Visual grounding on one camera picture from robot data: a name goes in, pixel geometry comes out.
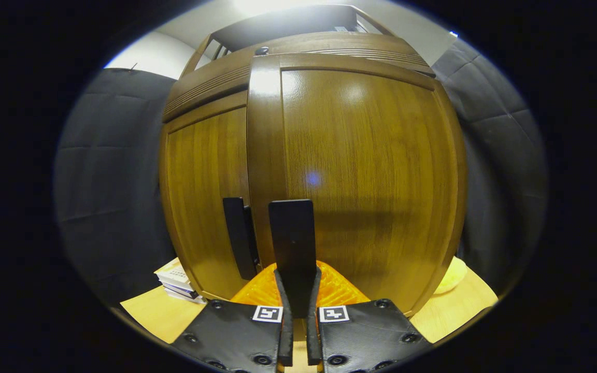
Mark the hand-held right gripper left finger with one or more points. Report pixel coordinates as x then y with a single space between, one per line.
236 336

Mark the large ceiling light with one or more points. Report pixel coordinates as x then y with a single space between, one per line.
278 5

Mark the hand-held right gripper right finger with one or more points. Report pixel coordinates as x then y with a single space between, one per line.
366 336

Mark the wooden double-door shoe cabinet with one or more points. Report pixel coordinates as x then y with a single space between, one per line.
210 77

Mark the white book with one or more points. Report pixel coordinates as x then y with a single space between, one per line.
179 287
187 297

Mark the wooden cabinet door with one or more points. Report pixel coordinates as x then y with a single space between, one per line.
200 181
371 181

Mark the yellow round plush toy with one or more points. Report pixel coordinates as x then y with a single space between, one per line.
451 277

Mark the wooden drawer with black knob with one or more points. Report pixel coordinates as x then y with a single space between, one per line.
236 67

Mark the black backdrop cloth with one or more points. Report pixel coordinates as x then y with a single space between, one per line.
112 171

